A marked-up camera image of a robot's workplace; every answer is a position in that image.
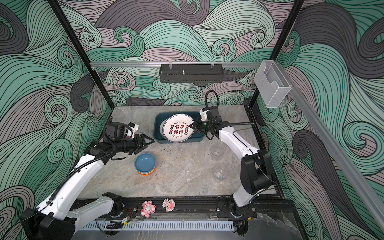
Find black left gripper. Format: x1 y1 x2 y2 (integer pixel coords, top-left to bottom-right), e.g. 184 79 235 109
115 133 155 155

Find blue shallow bowl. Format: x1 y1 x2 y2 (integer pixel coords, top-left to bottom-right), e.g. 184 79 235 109
135 153 157 173

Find orange shallow bowl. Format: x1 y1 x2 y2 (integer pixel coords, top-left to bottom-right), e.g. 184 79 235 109
138 168 156 176

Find white plate red green circles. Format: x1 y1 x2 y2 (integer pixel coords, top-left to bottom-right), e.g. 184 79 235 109
160 114 194 143

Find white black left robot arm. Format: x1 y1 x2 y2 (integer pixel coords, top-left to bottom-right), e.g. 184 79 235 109
20 122 155 240

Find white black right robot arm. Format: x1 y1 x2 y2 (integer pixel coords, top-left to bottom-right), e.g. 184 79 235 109
191 107 274 208

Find teal plastic bin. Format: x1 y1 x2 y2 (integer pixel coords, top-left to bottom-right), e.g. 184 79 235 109
154 112 204 144

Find clear plastic cup far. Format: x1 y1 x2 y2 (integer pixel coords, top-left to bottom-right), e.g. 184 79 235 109
210 143 226 158

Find clear plastic cup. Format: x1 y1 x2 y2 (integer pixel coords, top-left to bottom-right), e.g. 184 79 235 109
210 143 226 158
212 166 228 181

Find clear plastic cup near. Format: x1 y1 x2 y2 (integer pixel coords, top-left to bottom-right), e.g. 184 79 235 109
212 166 228 181

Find pink plush pig figure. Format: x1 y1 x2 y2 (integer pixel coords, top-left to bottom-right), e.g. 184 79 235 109
141 201 156 218

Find pink white small figure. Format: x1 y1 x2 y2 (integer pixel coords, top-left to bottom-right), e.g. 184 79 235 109
162 199 176 213

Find black perforated wall tray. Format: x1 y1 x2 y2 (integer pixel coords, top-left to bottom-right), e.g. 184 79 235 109
159 65 224 85

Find clear acrylic wall holder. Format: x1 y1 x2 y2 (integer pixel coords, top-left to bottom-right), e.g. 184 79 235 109
254 60 292 109

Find white slotted cable duct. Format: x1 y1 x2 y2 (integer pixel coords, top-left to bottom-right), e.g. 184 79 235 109
81 220 235 232

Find aluminium wall rail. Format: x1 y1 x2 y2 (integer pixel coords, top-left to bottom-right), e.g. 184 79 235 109
90 61 261 69

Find black left rear frame post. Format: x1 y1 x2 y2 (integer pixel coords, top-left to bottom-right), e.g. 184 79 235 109
47 0 115 110

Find black frame post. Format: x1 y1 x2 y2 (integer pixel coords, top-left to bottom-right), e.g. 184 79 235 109
47 0 115 110
249 1 304 110

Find black right rear frame post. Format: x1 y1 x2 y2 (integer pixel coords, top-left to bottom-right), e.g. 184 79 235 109
249 1 304 110

